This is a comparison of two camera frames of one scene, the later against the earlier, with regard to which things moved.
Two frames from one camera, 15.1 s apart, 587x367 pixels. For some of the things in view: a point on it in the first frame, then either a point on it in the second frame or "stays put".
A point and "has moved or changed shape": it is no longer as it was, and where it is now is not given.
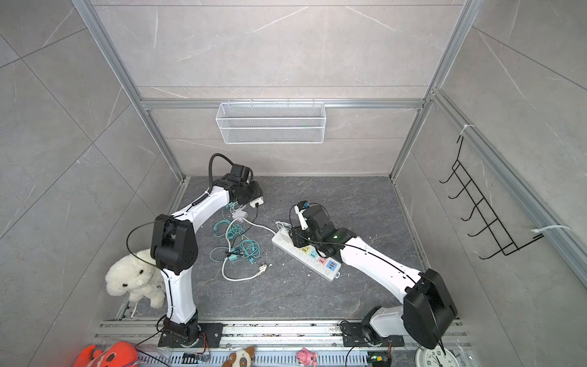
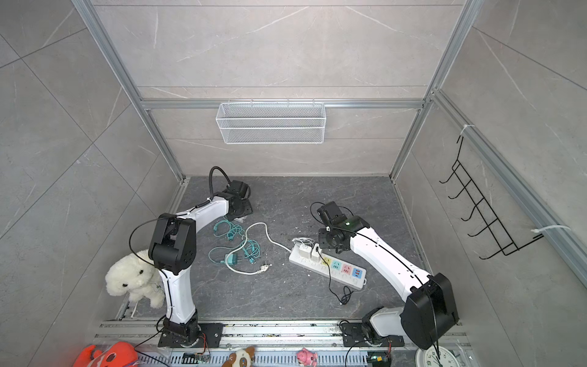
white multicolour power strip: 327,267 has moved or changed shape
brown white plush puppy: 241,358 stays put
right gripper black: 299,236 → 323,242
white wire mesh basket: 270,123 stays put
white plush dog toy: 137,275 stays put
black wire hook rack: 484,211 stays put
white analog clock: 435,358 stays put
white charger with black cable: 252,204 → 316,254
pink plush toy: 306,358 stays put
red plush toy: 117,354 stays put
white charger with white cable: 283,235 has moved or changed shape
